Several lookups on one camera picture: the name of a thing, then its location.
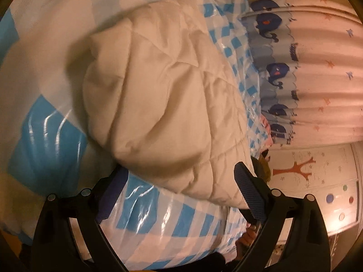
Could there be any whale print curtain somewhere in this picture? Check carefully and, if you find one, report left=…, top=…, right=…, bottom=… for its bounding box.
left=238, top=0, right=363, bottom=148

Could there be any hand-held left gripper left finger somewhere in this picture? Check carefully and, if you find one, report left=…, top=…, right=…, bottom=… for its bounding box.
left=32, top=167, right=129, bottom=272

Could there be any pink cloth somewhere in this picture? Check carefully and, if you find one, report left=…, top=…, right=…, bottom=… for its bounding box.
left=260, top=116, right=273, bottom=149

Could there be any white quilted jacket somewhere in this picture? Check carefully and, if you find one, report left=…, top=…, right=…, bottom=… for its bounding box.
left=68, top=0, right=256, bottom=210

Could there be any white wardrobe with tree sticker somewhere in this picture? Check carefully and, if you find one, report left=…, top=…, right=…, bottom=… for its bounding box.
left=267, top=142, right=363, bottom=236

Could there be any brown cloth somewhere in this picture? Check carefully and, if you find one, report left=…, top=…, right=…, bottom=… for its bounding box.
left=252, top=150, right=273, bottom=182

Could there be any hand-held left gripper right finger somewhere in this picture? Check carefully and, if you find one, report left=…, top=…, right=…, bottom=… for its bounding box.
left=234, top=161, right=332, bottom=272

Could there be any blue checked plastic-covered bedspread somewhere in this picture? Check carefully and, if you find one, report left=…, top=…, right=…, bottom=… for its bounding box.
left=0, top=0, right=273, bottom=270

